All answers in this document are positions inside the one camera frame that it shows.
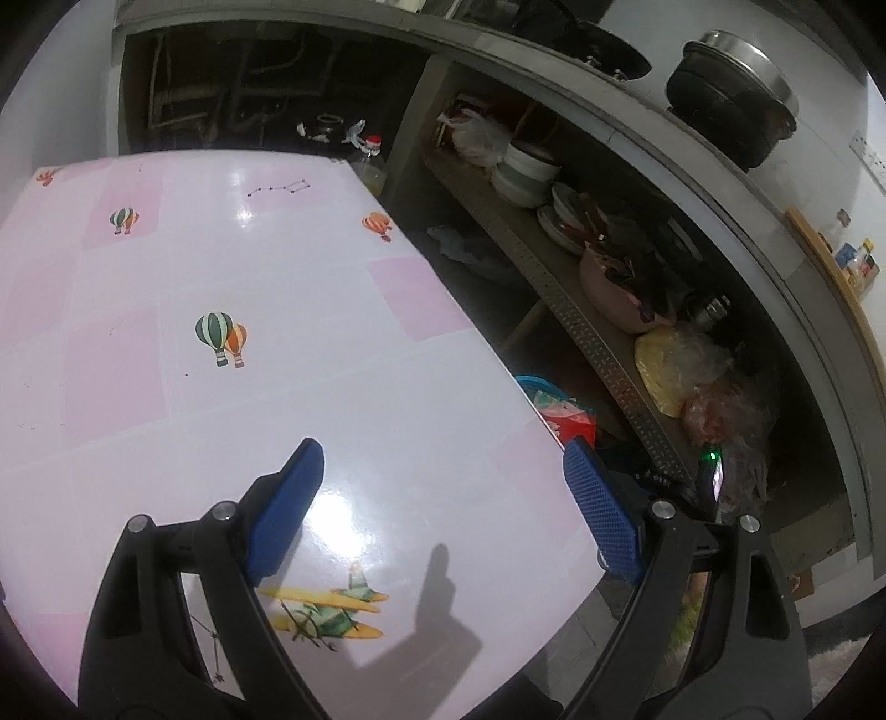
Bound red wrapper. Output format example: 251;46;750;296
543;403;597;448

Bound crumpled white paper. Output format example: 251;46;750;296
425;223;503;265

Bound black wok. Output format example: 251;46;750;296
512;0;653;80

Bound white plastic bag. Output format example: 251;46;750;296
436;107;509;168

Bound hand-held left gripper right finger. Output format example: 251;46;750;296
560;438;814;720

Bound stainless steel flask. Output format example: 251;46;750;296
688;292;733;330

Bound stack of white plates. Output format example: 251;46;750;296
536;181;596;254

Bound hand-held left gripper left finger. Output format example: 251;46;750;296
76;438;326;720

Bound black plastic bag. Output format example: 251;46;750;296
296;112;347;143

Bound black pot steel lid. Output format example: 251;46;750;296
666;29;800;171

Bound white wall socket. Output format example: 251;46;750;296
848;131;886;191

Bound cooking oil bottle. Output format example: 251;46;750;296
349;133;389;198

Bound clear bag red contents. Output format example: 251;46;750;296
682;380;780;506

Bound dark kitchen utensils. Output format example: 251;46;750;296
581;194;693;320

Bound stack of white bowls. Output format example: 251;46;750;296
491;138;563;209

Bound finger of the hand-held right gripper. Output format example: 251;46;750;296
626;465;697;515

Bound person's right forearm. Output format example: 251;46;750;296
678;573;708;641

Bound white fluffy rug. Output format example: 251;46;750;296
806;633;874;695

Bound pink bowl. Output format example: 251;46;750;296
578;245;678;335

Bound yellow plastic bag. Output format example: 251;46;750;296
633;325;735;420

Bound blue plastic mesh basket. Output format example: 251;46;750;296
514;374;600;451

